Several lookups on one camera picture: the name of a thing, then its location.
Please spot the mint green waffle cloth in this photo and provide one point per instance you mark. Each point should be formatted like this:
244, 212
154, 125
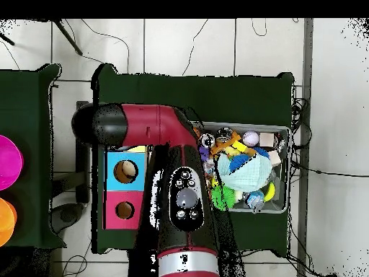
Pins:
250, 176

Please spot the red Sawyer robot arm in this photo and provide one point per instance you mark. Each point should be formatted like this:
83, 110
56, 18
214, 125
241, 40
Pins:
150, 127

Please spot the wooden box three holes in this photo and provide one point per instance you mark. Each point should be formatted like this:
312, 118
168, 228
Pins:
112, 184

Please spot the shallow silver mesh bin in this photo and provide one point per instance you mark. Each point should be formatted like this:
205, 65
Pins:
278, 202

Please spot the silver drink can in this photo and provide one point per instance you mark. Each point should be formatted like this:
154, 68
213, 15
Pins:
208, 140

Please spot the blue koosh ball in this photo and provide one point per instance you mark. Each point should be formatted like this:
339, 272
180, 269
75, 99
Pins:
239, 161
262, 152

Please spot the green koosh ball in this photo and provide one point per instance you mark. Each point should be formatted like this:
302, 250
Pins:
225, 197

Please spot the white baseball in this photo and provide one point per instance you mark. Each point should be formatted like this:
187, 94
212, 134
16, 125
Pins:
250, 138

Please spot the dark green table cloth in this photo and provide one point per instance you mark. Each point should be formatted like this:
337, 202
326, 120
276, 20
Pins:
230, 98
26, 115

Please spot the pale wooden block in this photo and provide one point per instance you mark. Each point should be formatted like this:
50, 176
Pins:
266, 139

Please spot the crushed plastic water bottle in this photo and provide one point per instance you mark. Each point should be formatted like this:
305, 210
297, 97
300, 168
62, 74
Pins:
255, 199

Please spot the black upright panel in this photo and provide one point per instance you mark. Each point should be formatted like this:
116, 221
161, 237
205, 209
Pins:
82, 173

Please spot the grey stand foot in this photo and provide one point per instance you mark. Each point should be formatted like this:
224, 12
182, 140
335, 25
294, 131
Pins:
67, 215

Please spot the grey floor strip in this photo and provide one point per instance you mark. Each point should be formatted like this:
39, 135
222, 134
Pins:
305, 86

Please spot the black tripod leg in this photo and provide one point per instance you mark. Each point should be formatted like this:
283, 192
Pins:
67, 36
7, 39

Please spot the pink round disc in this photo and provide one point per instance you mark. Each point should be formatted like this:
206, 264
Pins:
8, 161

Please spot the orange round disc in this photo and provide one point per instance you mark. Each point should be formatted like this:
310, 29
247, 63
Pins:
5, 222

